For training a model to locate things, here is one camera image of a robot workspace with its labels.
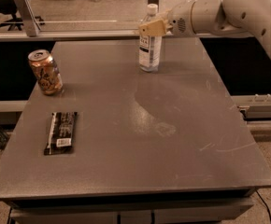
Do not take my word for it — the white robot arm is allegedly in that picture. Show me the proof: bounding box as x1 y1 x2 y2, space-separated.
138 0 271 60

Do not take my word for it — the orange soda can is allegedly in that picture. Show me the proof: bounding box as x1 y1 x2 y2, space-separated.
28 49 63 95

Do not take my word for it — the clear plastic water bottle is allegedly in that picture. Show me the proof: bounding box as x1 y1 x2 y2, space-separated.
139 4 162 72

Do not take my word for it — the left metal bracket post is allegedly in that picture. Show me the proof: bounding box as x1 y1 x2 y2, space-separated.
14 0 40 37

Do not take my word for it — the grey table drawer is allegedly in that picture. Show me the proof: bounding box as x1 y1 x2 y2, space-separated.
9 197 253 224

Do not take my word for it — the black snack bar wrapper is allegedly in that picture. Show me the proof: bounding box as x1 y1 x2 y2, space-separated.
44 112 78 155

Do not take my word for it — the black power cable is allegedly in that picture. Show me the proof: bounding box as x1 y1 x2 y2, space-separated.
255 189 271 224

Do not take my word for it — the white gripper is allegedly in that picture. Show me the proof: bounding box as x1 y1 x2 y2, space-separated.
138 1 194 37

